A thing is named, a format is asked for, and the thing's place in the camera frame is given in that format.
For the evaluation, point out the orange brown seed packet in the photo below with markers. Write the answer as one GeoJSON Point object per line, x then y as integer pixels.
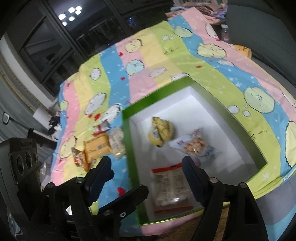
{"type": "Point", "coordinates": [79, 158]}

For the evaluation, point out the white cylinder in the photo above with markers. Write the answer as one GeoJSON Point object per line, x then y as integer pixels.
{"type": "Point", "coordinates": [39, 114]}

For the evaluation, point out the striped cartoon printed blanket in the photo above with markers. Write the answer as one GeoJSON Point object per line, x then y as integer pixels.
{"type": "Point", "coordinates": [161, 58]}

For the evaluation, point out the yellow snack packet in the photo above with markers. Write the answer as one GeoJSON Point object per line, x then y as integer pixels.
{"type": "Point", "coordinates": [161, 132]}

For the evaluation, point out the white red-edged snack packet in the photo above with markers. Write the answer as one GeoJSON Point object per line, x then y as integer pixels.
{"type": "Point", "coordinates": [168, 185]}

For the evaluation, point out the yellow bag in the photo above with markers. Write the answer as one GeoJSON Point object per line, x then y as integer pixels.
{"type": "Point", "coordinates": [242, 49]}

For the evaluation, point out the green cardboard box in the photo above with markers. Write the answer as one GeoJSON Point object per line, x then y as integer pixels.
{"type": "Point", "coordinates": [131, 162]}

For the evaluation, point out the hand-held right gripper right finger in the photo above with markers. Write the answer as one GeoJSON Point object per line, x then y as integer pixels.
{"type": "Point", "coordinates": [190, 178]}

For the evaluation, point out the small mirror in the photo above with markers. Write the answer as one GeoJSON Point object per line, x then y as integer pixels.
{"type": "Point", "coordinates": [5, 118]}

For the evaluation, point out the white flake snack packet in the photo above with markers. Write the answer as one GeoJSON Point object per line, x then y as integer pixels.
{"type": "Point", "coordinates": [194, 143]}

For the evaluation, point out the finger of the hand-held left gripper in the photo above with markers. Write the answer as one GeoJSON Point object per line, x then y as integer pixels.
{"type": "Point", "coordinates": [129, 199]}

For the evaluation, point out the orange snack packet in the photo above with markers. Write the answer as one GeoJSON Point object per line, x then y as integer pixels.
{"type": "Point", "coordinates": [97, 147]}

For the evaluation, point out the clear cracker packet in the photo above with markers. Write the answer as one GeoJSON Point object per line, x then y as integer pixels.
{"type": "Point", "coordinates": [116, 141]}

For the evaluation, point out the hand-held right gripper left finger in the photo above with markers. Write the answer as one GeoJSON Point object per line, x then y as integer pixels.
{"type": "Point", "coordinates": [101, 178]}

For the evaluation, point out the dark clothes pile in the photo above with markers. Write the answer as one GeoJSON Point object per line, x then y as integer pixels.
{"type": "Point", "coordinates": [54, 125]}

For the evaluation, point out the plastic bottle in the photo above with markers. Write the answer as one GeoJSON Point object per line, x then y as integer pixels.
{"type": "Point", "coordinates": [225, 33]}

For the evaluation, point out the pile of folded clothes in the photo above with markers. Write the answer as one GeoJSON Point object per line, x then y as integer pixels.
{"type": "Point", "coordinates": [196, 10]}

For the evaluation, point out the red white snack packet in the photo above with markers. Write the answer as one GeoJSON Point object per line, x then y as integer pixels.
{"type": "Point", "coordinates": [101, 128]}

